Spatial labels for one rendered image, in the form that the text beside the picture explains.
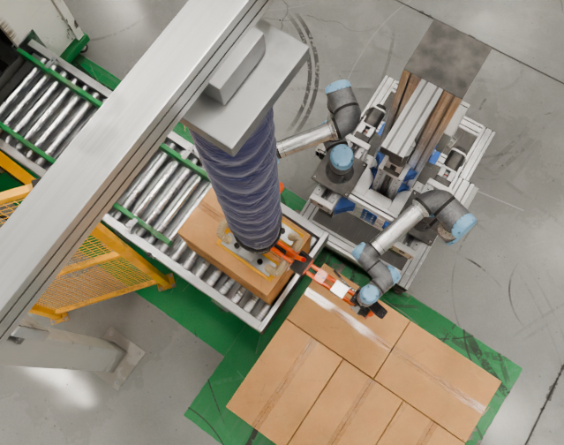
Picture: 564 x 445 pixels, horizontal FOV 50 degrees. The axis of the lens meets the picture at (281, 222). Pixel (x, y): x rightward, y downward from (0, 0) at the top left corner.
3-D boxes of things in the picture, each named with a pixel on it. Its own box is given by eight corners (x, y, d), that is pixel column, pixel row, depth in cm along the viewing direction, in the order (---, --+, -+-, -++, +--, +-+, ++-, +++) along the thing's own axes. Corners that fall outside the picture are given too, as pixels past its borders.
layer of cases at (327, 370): (232, 404, 378) (225, 406, 339) (321, 274, 398) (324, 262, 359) (395, 524, 358) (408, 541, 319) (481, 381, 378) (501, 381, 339)
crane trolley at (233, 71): (167, 73, 135) (158, 50, 126) (209, 20, 139) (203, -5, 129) (225, 109, 133) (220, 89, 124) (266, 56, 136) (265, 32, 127)
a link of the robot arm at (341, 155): (334, 178, 310) (334, 169, 297) (325, 154, 313) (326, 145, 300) (356, 171, 311) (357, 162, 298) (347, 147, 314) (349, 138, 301)
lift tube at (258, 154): (214, 222, 257) (144, 80, 137) (247, 177, 262) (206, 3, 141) (260, 253, 254) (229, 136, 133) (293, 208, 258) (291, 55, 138)
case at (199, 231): (189, 248, 363) (176, 231, 324) (229, 195, 371) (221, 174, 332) (270, 305, 353) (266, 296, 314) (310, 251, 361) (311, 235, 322)
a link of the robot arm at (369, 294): (385, 293, 245) (369, 307, 244) (381, 297, 256) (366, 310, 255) (372, 279, 247) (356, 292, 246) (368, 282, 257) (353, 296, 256)
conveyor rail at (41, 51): (39, 59, 415) (26, 44, 396) (43, 53, 416) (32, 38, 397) (319, 245, 376) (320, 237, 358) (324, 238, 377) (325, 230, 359)
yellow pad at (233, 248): (215, 244, 302) (214, 241, 297) (227, 228, 304) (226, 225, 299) (270, 282, 297) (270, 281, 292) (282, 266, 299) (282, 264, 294)
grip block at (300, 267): (288, 267, 288) (288, 265, 282) (300, 251, 290) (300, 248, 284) (303, 277, 287) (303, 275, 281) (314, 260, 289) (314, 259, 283)
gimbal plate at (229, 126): (128, 89, 139) (122, 79, 134) (206, -5, 145) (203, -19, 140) (234, 158, 134) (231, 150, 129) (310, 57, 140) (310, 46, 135)
